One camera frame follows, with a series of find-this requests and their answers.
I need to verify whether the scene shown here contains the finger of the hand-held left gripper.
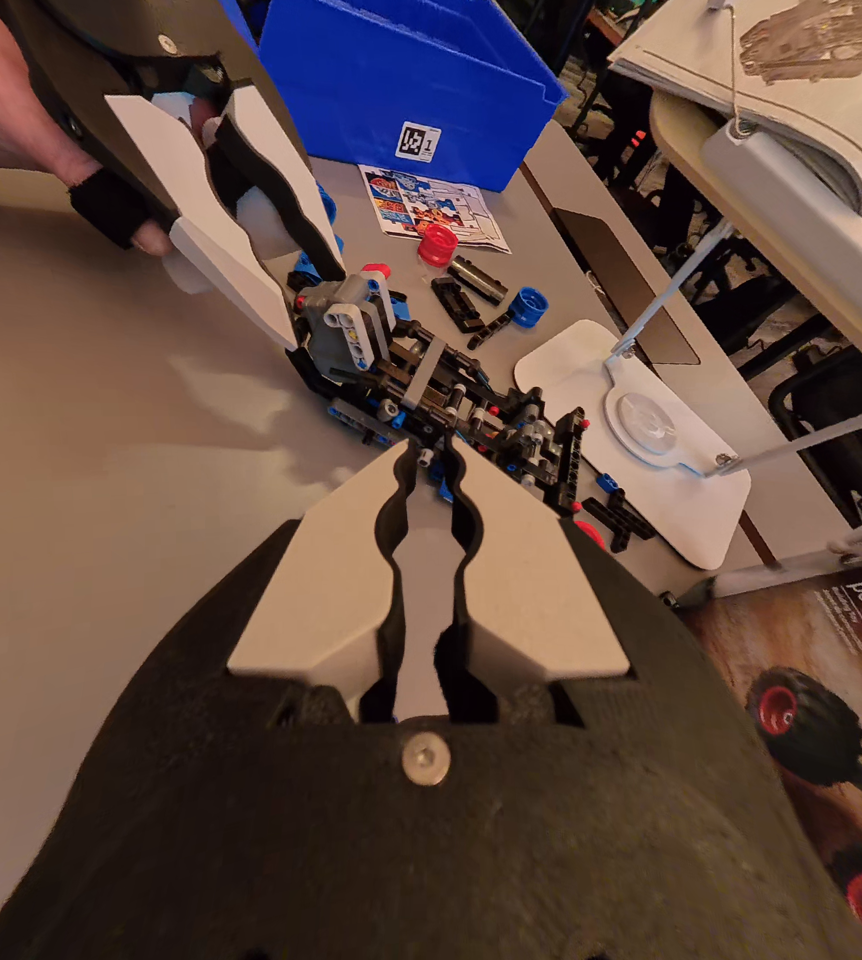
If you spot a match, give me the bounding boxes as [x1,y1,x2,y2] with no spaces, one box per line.
[103,92,302,354]
[212,83,348,285]

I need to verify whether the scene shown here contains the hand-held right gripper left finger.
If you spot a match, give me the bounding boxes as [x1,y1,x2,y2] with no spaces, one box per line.
[227,439,411,723]

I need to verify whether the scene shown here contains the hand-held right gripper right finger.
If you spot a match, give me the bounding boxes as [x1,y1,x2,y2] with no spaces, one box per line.
[437,437,632,724]

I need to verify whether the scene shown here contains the brick-built toy truck chassis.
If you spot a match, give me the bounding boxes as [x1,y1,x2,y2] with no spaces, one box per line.
[284,180,591,520]

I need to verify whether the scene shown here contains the black joined angle beams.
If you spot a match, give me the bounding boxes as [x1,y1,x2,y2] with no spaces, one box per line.
[581,487,657,555]

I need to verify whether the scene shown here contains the blue tagged storage bin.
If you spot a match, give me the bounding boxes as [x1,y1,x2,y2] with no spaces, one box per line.
[221,0,568,195]

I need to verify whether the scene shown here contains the small red wheel rim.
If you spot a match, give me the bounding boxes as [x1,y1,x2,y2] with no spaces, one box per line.
[417,227,460,267]

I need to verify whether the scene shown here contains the black cylinder piece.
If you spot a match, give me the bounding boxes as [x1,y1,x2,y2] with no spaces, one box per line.
[447,255,508,305]

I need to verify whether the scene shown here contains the thin black beam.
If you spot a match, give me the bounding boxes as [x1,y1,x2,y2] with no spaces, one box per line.
[467,311,514,352]

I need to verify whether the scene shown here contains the toy set box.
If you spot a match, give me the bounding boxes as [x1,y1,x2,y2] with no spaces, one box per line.
[682,570,862,960]

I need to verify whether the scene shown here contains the blue wheel rim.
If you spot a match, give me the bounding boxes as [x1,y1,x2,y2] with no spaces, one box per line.
[509,286,550,330]

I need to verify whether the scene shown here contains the black office chair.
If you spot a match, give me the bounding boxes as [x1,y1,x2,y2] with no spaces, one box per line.
[768,341,862,526]

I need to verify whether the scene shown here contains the tan round table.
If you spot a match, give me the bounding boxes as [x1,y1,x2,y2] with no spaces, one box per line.
[648,90,862,391]

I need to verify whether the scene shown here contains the black frame piece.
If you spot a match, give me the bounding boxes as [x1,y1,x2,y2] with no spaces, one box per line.
[431,276,486,335]

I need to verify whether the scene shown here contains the page holder cord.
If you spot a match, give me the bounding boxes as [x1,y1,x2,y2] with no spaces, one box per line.
[708,0,758,140]

